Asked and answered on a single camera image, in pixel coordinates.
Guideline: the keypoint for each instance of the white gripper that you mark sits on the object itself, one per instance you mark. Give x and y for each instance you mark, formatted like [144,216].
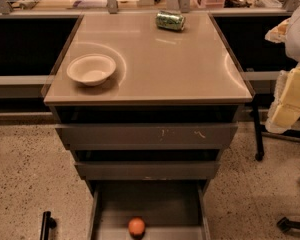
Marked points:
[299,34]

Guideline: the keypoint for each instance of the orange fruit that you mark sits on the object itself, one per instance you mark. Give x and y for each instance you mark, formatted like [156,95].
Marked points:
[136,227]

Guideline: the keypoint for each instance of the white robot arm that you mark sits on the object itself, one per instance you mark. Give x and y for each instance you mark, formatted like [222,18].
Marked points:
[292,44]

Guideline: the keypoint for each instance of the grey drawer cabinet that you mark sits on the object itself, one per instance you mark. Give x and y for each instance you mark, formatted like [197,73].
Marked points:
[161,77]

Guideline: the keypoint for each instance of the grey top drawer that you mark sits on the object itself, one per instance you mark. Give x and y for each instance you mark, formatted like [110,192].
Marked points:
[151,136]

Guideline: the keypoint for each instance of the grey drawer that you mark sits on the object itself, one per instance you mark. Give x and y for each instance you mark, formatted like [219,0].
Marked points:
[147,170]
[171,210]
[151,136]

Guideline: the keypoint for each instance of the grey bottom drawer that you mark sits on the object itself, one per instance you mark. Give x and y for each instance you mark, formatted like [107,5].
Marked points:
[171,210]

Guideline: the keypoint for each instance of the grey middle drawer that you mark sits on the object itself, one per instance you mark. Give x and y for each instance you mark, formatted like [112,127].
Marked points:
[147,170]

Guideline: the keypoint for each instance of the black table leg with caster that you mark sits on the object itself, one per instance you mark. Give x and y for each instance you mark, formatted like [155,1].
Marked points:
[258,132]

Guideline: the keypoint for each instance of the green soda can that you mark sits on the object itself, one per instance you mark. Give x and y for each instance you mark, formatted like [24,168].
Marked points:
[170,21]

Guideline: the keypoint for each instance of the black chair base leg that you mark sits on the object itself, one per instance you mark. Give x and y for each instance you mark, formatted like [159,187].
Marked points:
[285,224]

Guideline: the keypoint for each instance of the white paper bowl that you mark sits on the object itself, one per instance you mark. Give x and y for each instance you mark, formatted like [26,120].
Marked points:
[91,69]

